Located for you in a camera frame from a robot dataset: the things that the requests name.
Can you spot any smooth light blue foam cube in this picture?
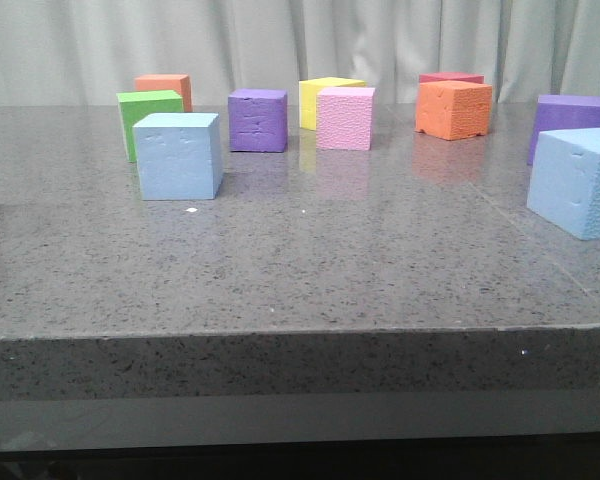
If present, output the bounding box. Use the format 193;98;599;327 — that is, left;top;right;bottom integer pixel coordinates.
133;112;223;201

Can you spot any smooth purple foam cube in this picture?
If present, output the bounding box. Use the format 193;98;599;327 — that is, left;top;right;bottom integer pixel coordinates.
527;94;600;165

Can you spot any smooth orange foam cube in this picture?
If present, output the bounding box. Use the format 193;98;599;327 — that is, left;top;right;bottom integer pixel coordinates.
134;74;193;112

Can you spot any textured orange foam cube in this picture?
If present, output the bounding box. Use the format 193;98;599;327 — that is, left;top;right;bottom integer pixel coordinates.
415;80;492;141

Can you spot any grey-green curtain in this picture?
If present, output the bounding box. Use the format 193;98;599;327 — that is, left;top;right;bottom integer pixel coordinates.
0;1;600;106

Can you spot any red foam cube at back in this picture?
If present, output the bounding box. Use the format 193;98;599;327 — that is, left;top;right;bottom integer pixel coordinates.
419;71;484;84

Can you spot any green foam cube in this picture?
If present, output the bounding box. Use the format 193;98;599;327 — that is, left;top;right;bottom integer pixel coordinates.
116;90;184;163

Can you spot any textured light blue foam cube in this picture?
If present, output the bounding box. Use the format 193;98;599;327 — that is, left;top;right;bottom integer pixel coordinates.
526;128;600;240

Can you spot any pink foam cube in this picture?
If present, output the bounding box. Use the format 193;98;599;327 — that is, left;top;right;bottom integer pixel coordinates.
316;87;375;151

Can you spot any dented purple foam cube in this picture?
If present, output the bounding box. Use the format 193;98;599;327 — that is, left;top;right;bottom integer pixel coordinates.
228;88;288;153

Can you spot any yellow foam cube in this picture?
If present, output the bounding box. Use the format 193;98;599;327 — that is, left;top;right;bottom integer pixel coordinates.
299;77;367;131

